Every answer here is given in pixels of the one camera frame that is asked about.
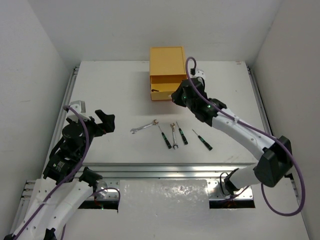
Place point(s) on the large silver wrench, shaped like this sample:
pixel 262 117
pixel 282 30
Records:
pixel 153 123

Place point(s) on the small silver wrench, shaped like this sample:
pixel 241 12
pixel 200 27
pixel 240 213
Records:
pixel 175 144

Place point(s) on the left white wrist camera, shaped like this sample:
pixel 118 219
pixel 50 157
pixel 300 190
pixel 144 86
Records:
pixel 80 107

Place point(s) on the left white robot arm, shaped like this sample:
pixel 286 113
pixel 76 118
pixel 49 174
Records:
pixel 48 221

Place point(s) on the right aluminium side rail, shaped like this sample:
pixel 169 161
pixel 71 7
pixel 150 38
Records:
pixel 262 111

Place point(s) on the left aluminium side rail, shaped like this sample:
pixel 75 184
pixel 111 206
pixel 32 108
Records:
pixel 62 113

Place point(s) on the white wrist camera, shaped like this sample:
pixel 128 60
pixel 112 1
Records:
pixel 198 73
pixel 80 107

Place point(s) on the aluminium front rail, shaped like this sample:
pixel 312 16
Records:
pixel 112 174

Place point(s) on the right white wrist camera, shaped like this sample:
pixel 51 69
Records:
pixel 198 73

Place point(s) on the aluminium side rail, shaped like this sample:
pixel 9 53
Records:
pixel 62 113
pixel 262 111

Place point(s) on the green black screwdriver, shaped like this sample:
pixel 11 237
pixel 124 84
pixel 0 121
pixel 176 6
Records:
pixel 183 137
pixel 205 143
pixel 168 144

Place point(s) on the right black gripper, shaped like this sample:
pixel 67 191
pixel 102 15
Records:
pixel 176 96

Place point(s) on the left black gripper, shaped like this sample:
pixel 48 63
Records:
pixel 94 125

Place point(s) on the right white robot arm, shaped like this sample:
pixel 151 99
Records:
pixel 273 160

